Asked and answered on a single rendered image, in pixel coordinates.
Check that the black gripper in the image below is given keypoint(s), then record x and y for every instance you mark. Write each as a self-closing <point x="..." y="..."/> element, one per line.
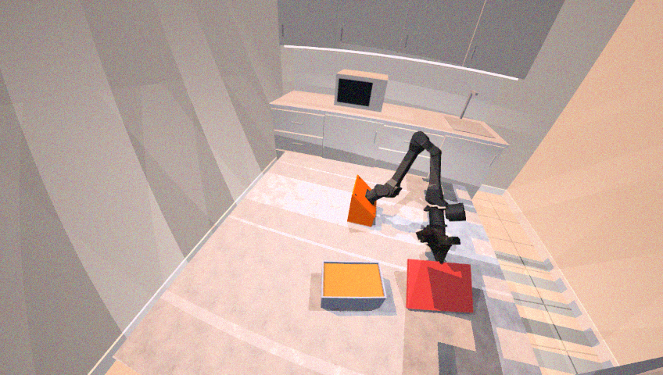
<point x="440" y="245"/>

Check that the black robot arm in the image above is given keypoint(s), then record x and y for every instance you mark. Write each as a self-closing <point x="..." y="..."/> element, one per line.
<point x="434" y="194"/>

